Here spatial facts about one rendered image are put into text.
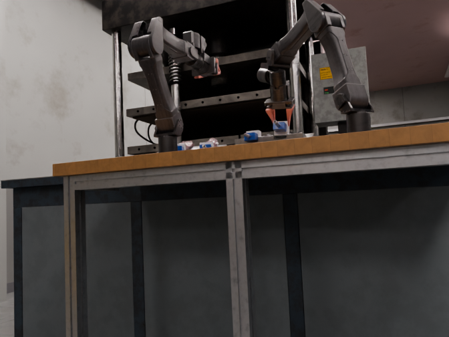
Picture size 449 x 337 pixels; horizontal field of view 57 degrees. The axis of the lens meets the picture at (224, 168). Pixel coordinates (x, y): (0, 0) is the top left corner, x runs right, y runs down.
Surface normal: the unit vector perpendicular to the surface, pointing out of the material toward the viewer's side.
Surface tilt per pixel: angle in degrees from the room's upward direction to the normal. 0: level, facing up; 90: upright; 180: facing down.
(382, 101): 90
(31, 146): 90
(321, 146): 90
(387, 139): 90
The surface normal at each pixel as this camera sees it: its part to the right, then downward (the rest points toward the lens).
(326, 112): -0.35, -0.06
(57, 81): 0.91, -0.07
